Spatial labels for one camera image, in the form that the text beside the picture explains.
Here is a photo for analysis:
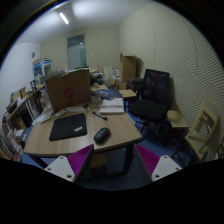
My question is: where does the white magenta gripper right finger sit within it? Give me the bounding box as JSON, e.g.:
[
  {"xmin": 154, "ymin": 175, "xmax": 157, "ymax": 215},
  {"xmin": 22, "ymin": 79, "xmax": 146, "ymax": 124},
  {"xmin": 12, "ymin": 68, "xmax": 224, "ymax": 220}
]
[{"xmin": 135, "ymin": 144, "xmax": 181, "ymax": 181}]

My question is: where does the wooden bookshelf with items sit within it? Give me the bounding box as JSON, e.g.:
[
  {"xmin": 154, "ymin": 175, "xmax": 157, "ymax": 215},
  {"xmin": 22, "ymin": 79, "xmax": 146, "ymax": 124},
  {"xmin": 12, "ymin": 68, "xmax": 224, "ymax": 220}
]
[{"xmin": 0, "ymin": 85, "xmax": 44, "ymax": 162}]

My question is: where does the grey door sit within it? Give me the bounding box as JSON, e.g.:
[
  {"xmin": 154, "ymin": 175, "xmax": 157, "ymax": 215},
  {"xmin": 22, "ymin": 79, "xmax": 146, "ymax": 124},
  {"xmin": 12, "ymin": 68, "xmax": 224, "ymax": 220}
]
[{"xmin": 67, "ymin": 35, "xmax": 86, "ymax": 70}]

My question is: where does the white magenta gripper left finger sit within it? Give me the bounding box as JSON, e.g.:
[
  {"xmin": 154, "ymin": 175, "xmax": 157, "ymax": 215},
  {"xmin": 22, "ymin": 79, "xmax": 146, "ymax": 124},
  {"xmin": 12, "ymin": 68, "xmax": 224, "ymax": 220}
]
[{"xmin": 45, "ymin": 144, "xmax": 94, "ymax": 183}]

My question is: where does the black computer mouse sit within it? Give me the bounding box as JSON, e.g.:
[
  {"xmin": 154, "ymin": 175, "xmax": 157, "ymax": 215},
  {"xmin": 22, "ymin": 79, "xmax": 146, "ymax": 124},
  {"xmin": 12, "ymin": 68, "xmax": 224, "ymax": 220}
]
[{"xmin": 93, "ymin": 128, "xmax": 110, "ymax": 144}]

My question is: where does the black mouse pad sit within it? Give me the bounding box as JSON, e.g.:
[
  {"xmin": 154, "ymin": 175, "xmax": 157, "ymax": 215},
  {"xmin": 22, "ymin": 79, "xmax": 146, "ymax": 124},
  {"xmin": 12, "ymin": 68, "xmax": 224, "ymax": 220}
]
[{"xmin": 49, "ymin": 113, "xmax": 87, "ymax": 141}]

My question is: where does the tall cardboard box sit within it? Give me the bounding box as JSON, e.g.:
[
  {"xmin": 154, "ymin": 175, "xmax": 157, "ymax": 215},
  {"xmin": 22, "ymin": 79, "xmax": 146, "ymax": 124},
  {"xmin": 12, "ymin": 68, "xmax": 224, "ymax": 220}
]
[{"xmin": 120, "ymin": 54, "xmax": 137, "ymax": 82}]

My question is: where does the brown cardboard box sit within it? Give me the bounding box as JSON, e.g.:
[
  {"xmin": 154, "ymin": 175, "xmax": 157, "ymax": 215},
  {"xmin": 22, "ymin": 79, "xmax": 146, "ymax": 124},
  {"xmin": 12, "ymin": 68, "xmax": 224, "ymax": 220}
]
[{"xmin": 45, "ymin": 69, "xmax": 91, "ymax": 110}]

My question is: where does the black office chair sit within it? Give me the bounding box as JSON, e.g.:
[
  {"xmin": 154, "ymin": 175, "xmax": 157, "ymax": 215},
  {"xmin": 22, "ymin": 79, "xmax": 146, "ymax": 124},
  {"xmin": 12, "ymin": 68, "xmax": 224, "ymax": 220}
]
[{"xmin": 129, "ymin": 69, "xmax": 172, "ymax": 133}]

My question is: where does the white blue display box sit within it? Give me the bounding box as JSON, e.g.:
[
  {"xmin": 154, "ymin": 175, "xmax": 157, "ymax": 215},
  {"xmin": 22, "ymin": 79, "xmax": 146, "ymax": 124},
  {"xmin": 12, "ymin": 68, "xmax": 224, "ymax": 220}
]
[{"xmin": 33, "ymin": 58, "xmax": 51, "ymax": 78}]

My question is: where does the small wooden side table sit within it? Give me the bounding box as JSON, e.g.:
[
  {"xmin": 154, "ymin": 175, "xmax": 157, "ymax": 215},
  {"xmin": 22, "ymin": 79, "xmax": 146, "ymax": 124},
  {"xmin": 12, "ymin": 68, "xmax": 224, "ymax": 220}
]
[{"xmin": 167, "ymin": 110, "xmax": 188, "ymax": 139}]

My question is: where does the small wooden stool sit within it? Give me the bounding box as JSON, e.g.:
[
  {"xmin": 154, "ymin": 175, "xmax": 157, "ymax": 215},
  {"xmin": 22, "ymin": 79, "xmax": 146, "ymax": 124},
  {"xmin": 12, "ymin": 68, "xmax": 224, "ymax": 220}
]
[{"xmin": 119, "ymin": 89, "xmax": 136, "ymax": 108}]

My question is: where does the beige wooden folding chair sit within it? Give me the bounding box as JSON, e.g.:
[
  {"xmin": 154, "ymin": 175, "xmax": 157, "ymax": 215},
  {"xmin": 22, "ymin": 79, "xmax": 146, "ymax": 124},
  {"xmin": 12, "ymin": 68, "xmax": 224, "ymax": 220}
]
[{"xmin": 173, "ymin": 101, "xmax": 221, "ymax": 163}]

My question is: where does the black marker pen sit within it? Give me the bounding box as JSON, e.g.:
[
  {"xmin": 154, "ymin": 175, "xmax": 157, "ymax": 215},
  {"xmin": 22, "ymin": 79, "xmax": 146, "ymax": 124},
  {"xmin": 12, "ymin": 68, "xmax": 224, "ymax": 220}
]
[{"xmin": 92, "ymin": 111, "xmax": 108, "ymax": 120}]

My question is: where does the white remote control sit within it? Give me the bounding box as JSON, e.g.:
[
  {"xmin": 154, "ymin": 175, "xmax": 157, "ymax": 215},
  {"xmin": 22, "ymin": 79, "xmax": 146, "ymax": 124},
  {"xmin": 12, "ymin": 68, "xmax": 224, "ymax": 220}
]
[{"xmin": 55, "ymin": 108, "xmax": 68, "ymax": 118}]

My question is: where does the wooden desk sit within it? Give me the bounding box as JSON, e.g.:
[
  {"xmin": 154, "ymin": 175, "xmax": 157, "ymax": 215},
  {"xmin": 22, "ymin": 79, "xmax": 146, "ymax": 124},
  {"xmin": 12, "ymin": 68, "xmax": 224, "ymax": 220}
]
[{"xmin": 23, "ymin": 83, "xmax": 144, "ymax": 175}]

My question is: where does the ceiling fluorescent light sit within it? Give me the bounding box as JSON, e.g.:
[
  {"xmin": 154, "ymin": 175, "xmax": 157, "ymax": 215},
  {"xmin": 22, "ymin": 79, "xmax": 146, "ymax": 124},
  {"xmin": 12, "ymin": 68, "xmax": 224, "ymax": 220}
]
[{"xmin": 59, "ymin": 12, "xmax": 69, "ymax": 25}]

